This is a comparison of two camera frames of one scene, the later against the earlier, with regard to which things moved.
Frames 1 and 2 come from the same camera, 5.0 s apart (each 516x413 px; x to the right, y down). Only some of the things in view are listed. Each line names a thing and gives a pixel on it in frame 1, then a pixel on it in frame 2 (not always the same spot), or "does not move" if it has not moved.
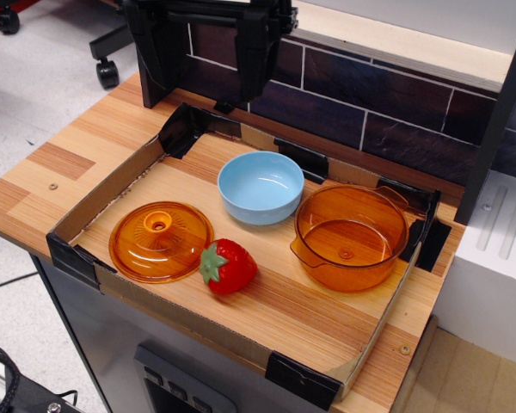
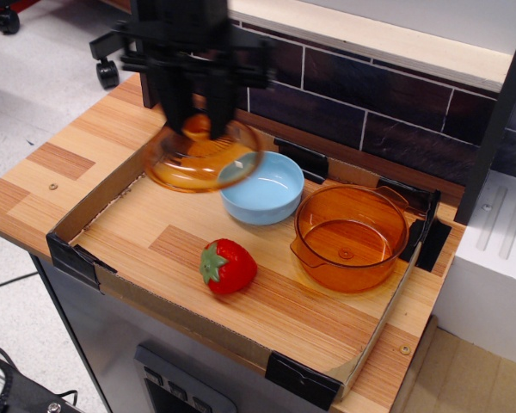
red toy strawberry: [227, 268] does not move
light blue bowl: [261, 188] does not move
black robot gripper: [159, 29] -> [187, 49]
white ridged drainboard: [488, 296] does not move
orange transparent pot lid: [159, 242] -> [183, 163]
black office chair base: [7, 21] does not move
